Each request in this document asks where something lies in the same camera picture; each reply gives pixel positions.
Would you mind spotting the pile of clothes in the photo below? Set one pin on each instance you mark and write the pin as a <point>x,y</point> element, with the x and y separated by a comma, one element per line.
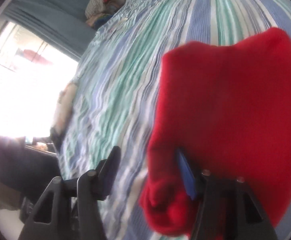
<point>99,12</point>

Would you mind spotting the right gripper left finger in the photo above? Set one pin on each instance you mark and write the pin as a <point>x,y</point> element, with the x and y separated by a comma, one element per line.
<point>68,209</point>

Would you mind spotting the patterned cushion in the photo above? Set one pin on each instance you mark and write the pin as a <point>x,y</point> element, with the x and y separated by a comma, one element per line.
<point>64,108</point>

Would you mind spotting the striped blue green bedspread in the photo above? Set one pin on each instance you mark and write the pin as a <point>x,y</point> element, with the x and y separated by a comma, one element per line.
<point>118,78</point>

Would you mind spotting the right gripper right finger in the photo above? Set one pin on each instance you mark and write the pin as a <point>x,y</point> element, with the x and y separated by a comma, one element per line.
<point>228,208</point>

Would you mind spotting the red hanging garment outside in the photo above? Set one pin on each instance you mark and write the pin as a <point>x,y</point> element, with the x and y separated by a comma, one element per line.
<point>32,56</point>

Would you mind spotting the blue curtain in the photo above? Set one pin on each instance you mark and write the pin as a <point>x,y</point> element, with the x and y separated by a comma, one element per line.
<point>60,23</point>

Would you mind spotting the red sweater with white rabbit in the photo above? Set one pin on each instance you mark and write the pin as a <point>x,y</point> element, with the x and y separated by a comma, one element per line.
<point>229,108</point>

